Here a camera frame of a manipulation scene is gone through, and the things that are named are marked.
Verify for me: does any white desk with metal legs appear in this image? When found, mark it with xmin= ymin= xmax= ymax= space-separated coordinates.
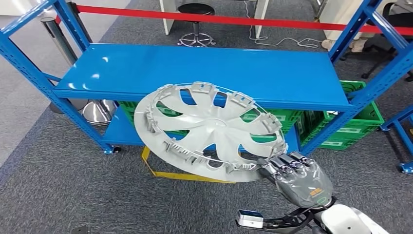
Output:
xmin=314 ymin=0 xmax=367 ymax=41

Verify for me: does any grey plastic wheel cover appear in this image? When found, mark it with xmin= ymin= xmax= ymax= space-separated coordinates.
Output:
xmin=133 ymin=81 xmax=289 ymax=183

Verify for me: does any black office chair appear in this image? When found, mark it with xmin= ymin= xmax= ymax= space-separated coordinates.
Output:
xmin=340 ymin=2 xmax=413 ymax=82

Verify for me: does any person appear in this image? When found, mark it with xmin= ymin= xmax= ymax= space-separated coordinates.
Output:
xmin=321 ymin=34 xmax=376 ymax=54

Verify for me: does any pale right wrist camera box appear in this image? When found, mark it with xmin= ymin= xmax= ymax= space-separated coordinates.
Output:
xmin=235 ymin=209 xmax=265 ymax=230

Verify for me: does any white panel with light strips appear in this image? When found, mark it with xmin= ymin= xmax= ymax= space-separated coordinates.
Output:
xmin=0 ymin=0 xmax=44 ymax=17

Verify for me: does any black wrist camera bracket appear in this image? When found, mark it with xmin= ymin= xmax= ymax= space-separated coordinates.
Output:
xmin=262 ymin=206 xmax=325 ymax=234

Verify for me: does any thin white cable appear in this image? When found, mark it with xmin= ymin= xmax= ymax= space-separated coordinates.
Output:
xmin=244 ymin=0 xmax=323 ymax=49

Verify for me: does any black round stool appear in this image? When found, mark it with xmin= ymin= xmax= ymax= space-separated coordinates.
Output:
xmin=176 ymin=2 xmax=216 ymax=48

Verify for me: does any tall open green plastic crate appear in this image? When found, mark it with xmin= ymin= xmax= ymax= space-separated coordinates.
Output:
xmin=299 ymin=80 xmax=385 ymax=152

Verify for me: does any dark metal stanchion post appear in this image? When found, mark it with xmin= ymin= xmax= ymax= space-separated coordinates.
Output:
xmin=40 ymin=17 xmax=117 ymax=127
xmin=66 ymin=1 xmax=94 ymax=52

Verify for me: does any red barrier belt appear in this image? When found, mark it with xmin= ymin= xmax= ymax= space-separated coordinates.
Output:
xmin=55 ymin=4 xmax=413 ymax=36

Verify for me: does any blue metal shelf rack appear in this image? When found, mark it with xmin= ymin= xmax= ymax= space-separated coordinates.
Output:
xmin=380 ymin=105 xmax=413 ymax=175
xmin=0 ymin=0 xmax=413 ymax=156

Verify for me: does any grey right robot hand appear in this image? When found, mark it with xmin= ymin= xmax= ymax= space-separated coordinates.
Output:
xmin=257 ymin=151 xmax=335 ymax=210

